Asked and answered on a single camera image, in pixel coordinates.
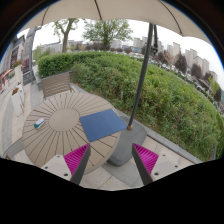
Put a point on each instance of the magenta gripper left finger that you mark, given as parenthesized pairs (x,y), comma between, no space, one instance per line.
(70,167)

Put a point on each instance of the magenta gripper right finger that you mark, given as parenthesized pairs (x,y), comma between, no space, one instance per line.
(150,166)

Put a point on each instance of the blue mouse pad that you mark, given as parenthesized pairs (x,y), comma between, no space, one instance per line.
(101,124)

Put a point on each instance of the white and green computer mouse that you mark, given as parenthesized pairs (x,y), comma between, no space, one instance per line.
(39,123)

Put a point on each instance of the grey umbrella base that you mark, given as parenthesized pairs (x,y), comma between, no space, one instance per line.
(123,151)

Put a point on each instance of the round slatted patio table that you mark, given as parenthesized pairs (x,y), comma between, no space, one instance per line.
(62,131)

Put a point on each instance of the dark umbrella pole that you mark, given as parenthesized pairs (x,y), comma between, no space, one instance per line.
(142,76)

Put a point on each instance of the green hedge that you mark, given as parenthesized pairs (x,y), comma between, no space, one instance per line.
(167,104)

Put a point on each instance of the brown wicker chair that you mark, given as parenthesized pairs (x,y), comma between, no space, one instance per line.
(56,84)

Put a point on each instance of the beige patio umbrella canopy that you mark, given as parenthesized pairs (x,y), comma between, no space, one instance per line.
(157,12)

